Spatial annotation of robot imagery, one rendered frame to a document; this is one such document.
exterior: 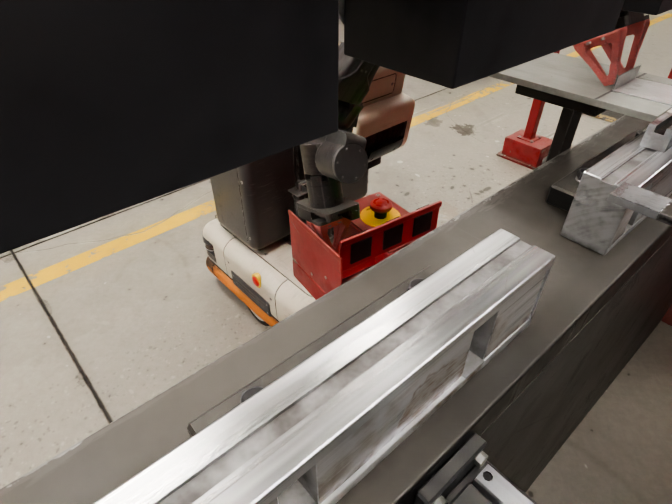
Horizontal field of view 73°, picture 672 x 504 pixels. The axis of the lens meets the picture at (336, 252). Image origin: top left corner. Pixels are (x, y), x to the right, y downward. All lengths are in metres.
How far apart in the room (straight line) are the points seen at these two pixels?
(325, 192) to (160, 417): 0.42
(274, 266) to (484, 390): 1.11
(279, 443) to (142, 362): 1.41
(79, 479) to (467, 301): 0.34
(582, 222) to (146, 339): 1.46
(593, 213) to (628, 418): 1.12
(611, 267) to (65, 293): 1.86
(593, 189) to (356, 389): 0.41
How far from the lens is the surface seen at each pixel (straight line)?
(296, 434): 0.31
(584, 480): 1.52
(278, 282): 1.44
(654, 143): 0.73
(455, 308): 0.38
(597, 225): 0.65
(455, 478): 0.43
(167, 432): 0.44
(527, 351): 0.50
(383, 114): 1.21
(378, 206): 0.79
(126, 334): 1.80
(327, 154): 0.66
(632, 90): 0.84
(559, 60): 0.95
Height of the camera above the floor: 1.24
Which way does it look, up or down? 38 degrees down
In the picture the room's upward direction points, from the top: straight up
